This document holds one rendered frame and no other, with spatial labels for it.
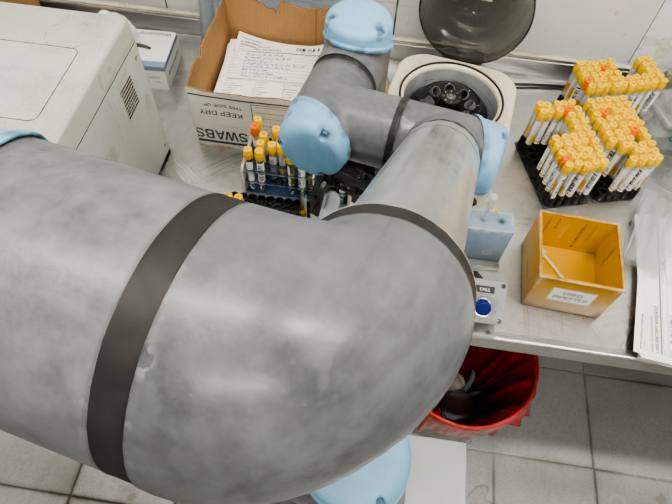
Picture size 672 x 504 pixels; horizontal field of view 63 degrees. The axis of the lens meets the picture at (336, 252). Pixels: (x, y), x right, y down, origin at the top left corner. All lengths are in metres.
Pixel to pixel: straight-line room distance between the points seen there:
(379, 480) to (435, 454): 0.26
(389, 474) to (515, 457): 1.28
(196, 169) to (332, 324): 0.96
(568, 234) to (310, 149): 0.60
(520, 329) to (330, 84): 0.57
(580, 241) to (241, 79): 0.73
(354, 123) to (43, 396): 0.41
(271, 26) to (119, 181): 1.08
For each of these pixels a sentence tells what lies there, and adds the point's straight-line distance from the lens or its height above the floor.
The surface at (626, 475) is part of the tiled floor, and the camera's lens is 1.96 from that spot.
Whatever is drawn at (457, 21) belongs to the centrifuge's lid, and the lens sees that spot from 1.24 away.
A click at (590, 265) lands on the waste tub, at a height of 0.88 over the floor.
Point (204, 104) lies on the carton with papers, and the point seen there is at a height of 0.99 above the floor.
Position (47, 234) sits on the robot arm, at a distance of 0.20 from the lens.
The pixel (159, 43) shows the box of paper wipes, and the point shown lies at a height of 0.93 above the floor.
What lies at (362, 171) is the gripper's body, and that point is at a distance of 0.75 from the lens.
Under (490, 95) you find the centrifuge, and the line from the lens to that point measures 1.15.
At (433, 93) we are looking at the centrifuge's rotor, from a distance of 1.14.
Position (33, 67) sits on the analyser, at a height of 1.17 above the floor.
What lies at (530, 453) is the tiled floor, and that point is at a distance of 1.86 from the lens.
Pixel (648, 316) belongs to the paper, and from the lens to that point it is 1.06.
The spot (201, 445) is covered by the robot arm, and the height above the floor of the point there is 1.53.
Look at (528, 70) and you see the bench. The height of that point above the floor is 0.89.
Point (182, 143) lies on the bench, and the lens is 1.17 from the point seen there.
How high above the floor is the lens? 1.71
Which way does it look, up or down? 58 degrees down
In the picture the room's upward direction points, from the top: 4 degrees clockwise
